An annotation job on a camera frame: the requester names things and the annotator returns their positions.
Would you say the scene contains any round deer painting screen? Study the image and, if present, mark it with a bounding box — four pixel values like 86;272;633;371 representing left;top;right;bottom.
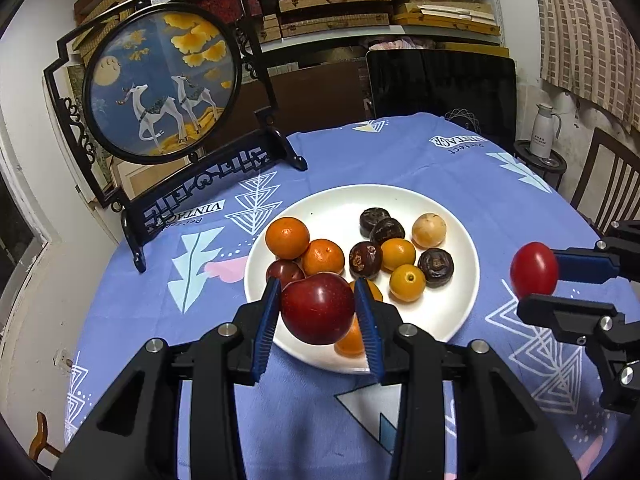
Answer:
42;0;309;273

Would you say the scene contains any brown wooden slatted chair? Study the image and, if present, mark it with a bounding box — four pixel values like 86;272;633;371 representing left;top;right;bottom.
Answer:
570;127;640;236

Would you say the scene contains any checked beige curtain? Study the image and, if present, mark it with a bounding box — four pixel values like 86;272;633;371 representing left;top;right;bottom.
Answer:
530;0;640;133

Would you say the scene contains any orange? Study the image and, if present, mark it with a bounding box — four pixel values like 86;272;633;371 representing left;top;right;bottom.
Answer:
301;239;346;277
334;312;369;359
265;217;311;260

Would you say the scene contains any white thermos jug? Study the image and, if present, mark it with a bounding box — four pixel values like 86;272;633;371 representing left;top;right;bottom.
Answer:
529;103;562;158

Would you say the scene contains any pink cloth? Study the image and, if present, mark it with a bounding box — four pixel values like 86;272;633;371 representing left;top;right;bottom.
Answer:
360;35;437;52

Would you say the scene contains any tan round fruit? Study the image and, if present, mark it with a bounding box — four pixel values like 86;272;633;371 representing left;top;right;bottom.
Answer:
412;213;447;249

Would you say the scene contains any white shelf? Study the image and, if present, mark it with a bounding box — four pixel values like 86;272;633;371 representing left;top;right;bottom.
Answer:
145;0;503;56

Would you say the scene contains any small yellow-orange fruit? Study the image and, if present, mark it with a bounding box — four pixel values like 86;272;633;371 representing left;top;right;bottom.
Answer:
389;264;427;303
380;238;417;272
350;279;384;306

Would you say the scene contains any brown wooden chair part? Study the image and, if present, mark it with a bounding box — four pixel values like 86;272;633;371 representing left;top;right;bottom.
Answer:
29;411;63;461

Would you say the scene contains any dark red plum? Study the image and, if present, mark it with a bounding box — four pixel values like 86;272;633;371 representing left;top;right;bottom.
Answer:
265;259;306;291
280;271;356;346

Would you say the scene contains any red cherry tomato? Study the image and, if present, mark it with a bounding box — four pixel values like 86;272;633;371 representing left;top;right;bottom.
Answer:
510;242;559;300

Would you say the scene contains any pale wooden frame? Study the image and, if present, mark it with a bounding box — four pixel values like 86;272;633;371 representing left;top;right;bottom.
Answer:
110;157;202;202

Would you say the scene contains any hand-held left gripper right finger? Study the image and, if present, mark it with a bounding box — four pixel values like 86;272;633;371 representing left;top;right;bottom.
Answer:
352;280;583;480

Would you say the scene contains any small round black side table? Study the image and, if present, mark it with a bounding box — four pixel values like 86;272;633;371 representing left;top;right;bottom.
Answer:
514;139;569;192

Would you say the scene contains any dark water chestnut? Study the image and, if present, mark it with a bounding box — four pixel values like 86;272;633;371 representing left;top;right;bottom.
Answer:
359;207;393;236
417;248;455;289
348;241;383;281
369;217;406;247

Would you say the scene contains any black chair back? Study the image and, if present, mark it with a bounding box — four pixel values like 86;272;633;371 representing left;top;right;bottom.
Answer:
365;49;517;156

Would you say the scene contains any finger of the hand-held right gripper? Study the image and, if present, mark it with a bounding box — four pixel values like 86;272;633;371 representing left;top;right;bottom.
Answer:
517;294;640;414
552;220;640;284

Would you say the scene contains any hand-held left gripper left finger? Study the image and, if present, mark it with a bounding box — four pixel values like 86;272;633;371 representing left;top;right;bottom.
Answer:
52;276;283;480

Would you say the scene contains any stack of yellow flat boxes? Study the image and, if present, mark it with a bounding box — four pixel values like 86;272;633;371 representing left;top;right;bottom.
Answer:
392;0;502;37

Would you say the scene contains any white oval plate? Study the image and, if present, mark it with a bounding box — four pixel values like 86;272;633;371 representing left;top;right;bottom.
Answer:
243;184;481;374

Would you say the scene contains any stack of woven flat boxes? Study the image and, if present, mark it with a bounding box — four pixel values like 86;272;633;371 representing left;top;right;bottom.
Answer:
150;0;416;43

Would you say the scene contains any framed patterned picture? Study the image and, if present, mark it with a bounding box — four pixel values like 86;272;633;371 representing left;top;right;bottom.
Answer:
65;62;117;186

